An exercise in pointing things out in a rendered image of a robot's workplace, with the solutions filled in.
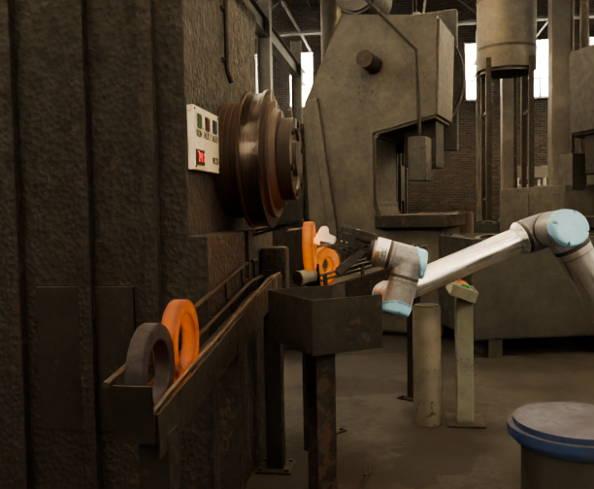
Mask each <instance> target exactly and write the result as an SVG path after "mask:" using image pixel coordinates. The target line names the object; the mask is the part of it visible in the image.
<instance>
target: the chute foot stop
mask: <svg viewBox="0 0 594 489"><path fill-rule="evenodd" d="M112 390H113V401H114V413H115V435H116V442H117V443H143V444H156V432H155V418H154V405H153V393H152V386H137V385H113V386H112Z"/></svg>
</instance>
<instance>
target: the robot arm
mask: <svg viewBox="0 0 594 489"><path fill-rule="evenodd" d="M588 231H589V225H588V222H587V220H586V218H585V217H584V216H583V215H582V214H581V213H579V212H577V211H574V210H564V209H563V210H557V211H554V212H542V213H539V214H536V215H532V216H530V217H527V218H524V219H521V220H519V221H516V222H515V223H513V224H512V225H511V229H510V230H508V231H506V232H503V233H501V234H499V235H496V236H494V237H492V238H489V239H487V240H484V241H482V242H480V243H477V244H474V245H471V246H469V247H467V248H464V249H462V250H459V251H457V252H455V253H452V254H450V255H449V256H446V257H444V258H442V259H439V260H437V261H434V262H432V263H430V264H427V261H428V252H427V251H426V250H425V249H422V248H419V247H415V246H412V245H408V244H401V243H398V242H394V241H391V240H388V239H385V238H381V237H378V240H376V236H377V234H374V233H370V232H367V231H363V230H359V229H357V228H353V227H349V226H345V225H343V226H341V229H340V231H339V232H338V236H337V238H338V239H336V237H335V236H333V235H330V234H329V229H328V227H326V226H323V227H320V229H319V231H318V232H317V234H316V236H315V238H314V240H313V243H314V244H316V245H321V246H324V247H327V248H331V249H334V250H336V251H338V252H341V253H345V254H349V255H350V256H349V258H348V259H347V260H346V261H344V262H343V263H342V264H340V265H338V266H337V267H336V270H335V274H336V275H337V276H338V277H342V276H343V275H345V274H346V273H347V270H348V269H349V268H350V267H351V266H352V265H353V264H354V263H355V262H357V261H358V260H359V259H360V258H361V257H362V256H363V255H364V254H365V253H368V255H367V261H371V260H372V262H371V264H372V265H374V266H377V267H381V268H384V269H387V270H390V271H391V272H390V277H389V279H388V280H383V281H381V282H379V283H378V284H377V285H376V286H375V287H374V289H373V295H379V294H381V295H382V312H385V313H388V314H391V315H395V316H400V317H408V316H409V315H410V313H411V311H412V306H413V299H414V298H416V297H419V296H421V295H423V294H426V293H428V292H430V291H433V290H435V289H437V288H440V287H442V286H444V285H447V284H449V283H451V282H454V281H456V280H458V279H460V278H462V277H466V276H468V275H470V274H473V273H475V272H477V271H480V270H482V269H484V268H487V267H489V266H491V265H494V264H496V263H498V262H500V261H503V260H505V259H507V258H510V257H512V256H514V255H516V254H518V253H523V254H525V255H528V254H530V253H532V252H535V251H538V250H541V249H544V248H548V247H550V248H551V250H552V252H553V253H554V255H555V257H556V258H557V259H558V260H559V262H560V264H561V266H562V267H563V269H564V271H565V273H566V274H567V276H568V278H569V280H570V281H571V283H572V285H573V287H574V289H575V290H576V292H577V294H578V295H579V297H580V299H581V301H582V302H583V304H584V306H585V308H586V309H587V311H588V313H589V315H590V316H591V318H592V320H593V322H594V247H593V245H592V243H591V241H590V239H589V237H588V235H589V233H588ZM336 241H337V242H336ZM365 245H367V246H368V248H367V247H366V246H365Z"/></svg>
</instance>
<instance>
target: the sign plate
mask: <svg viewBox="0 0 594 489"><path fill-rule="evenodd" d="M198 114H200V115H201V116H202V125H203V128H201V127H198ZM186 115H187V151H188V169H189V170H195V171H200V172H206V173H212V174H219V172H220V170H219V153H218V117H217V116H216V115H214V114H211V113H209V112H207V111H205V110H203V109H201V108H199V107H197V106H195V105H186ZM206 117H207V118H209V119H210V130H211V131H208V130H206ZM214 121H215V122H217V134H216V133H214ZM198 150H199V151H200V152H201V156H199V152H198ZM204 153H205V157H204ZM202 154H203V157H202ZM199 157H200V158H199ZM201 157H202V158H203V162H202V158H201ZM204 159H205V160H204Z"/></svg>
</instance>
